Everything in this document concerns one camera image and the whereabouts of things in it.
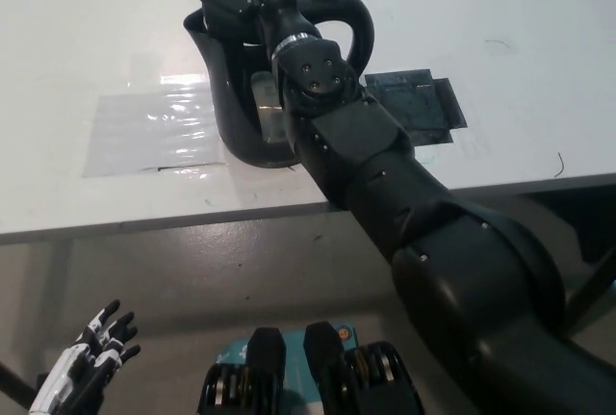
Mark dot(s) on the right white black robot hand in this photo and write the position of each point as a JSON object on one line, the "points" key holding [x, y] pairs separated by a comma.
{"points": [[231, 1]]}

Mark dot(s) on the clear plastic taped sheet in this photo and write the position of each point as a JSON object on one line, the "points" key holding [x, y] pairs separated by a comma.
{"points": [[144, 136]]}

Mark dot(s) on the black electric kettle with lid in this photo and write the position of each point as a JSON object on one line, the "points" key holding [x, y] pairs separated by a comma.
{"points": [[231, 111]]}

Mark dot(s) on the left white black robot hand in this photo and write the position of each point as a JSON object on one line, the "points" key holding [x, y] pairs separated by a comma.
{"points": [[91, 352]]}

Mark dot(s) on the black metal table frame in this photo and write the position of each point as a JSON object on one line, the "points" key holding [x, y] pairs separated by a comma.
{"points": [[592, 222]]}

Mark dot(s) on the black tape patch on table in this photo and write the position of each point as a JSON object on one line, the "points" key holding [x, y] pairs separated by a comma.
{"points": [[428, 107]]}

